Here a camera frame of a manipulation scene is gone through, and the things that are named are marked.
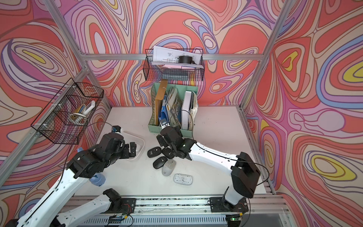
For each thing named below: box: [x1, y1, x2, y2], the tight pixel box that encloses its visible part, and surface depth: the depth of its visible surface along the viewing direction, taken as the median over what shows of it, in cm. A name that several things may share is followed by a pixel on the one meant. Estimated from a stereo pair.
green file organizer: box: [147, 82, 199, 138], surface depth 92 cm
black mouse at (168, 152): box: [161, 147, 175, 159], surface depth 93 cm
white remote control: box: [82, 100, 96, 115], surface depth 76 cm
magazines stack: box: [165, 86, 183, 130], surface depth 94 cm
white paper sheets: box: [151, 45, 204, 67], surface depth 88 cm
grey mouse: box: [161, 159, 177, 177], surface depth 86 cm
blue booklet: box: [158, 94, 171, 128], surface depth 91 cm
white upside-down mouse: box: [173, 173, 194, 186], surface depth 82 cm
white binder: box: [181, 90, 192, 131], surface depth 90 cm
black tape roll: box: [178, 55, 193, 64], surface depth 84 cm
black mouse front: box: [152, 156, 168, 170], surface depth 88 cm
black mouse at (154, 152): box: [146, 146, 162, 158], surface depth 93 cm
